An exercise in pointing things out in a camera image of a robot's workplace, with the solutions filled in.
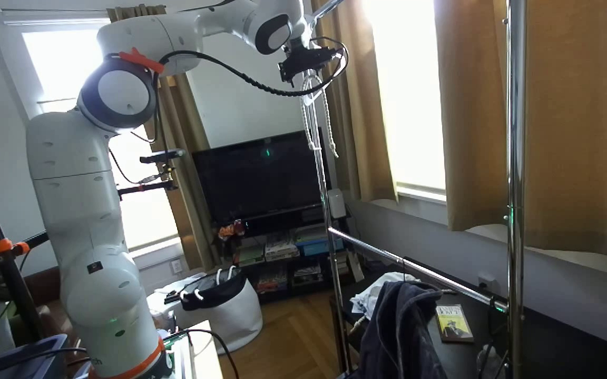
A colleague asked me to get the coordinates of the blue grey bin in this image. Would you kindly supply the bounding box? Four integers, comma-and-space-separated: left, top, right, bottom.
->
0, 335, 74, 379

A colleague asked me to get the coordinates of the black flat television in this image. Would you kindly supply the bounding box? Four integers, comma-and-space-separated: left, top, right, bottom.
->
191, 131, 327, 239

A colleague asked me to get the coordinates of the black stereo camera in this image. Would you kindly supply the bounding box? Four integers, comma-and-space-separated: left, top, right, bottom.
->
139, 147, 185, 166

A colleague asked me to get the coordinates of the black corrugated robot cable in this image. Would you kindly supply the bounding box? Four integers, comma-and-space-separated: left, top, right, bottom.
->
157, 37, 352, 99

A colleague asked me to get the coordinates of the white coat hanger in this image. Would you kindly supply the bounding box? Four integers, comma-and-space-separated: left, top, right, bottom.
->
302, 33, 352, 109

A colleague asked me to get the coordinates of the dark TV stand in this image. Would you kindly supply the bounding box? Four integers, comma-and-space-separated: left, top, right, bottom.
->
211, 207, 353, 304

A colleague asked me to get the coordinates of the white box device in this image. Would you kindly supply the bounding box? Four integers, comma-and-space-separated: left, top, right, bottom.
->
323, 188, 348, 221

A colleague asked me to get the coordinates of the black striped bag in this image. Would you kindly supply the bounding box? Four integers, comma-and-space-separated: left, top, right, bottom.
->
174, 265, 248, 313

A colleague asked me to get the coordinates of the chrome bottom railing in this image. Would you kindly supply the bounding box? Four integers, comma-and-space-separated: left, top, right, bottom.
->
327, 225, 513, 315

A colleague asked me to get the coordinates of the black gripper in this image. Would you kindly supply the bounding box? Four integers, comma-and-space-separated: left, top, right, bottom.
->
279, 40, 323, 88

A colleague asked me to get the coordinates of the yellow book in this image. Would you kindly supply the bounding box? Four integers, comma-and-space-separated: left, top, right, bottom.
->
435, 304, 476, 346

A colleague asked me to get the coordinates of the chrome clothes rack frame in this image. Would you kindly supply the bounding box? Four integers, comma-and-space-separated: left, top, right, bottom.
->
291, 0, 528, 379

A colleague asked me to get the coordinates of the white rope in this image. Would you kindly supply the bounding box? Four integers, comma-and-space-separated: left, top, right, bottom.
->
302, 76, 342, 160

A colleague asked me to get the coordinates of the brown window curtain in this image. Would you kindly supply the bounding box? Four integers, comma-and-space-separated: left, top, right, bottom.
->
105, 4, 215, 273
435, 0, 607, 271
309, 0, 399, 204

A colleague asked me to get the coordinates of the white cloth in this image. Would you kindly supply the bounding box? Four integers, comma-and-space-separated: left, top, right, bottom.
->
348, 273, 418, 319

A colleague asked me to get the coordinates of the dark clothes pile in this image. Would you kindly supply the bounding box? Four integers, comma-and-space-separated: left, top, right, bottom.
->
357, 281, 449, 379

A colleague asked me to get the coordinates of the orange toy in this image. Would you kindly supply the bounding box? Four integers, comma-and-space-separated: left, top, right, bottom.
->
217, 218, 248, 244

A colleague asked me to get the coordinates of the blue box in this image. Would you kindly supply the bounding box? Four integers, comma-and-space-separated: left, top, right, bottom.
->
295, 235, 330, 259

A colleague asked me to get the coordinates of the bright window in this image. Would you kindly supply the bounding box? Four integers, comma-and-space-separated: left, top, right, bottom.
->
367, 0, 449, 201
0, 6, 185, 256

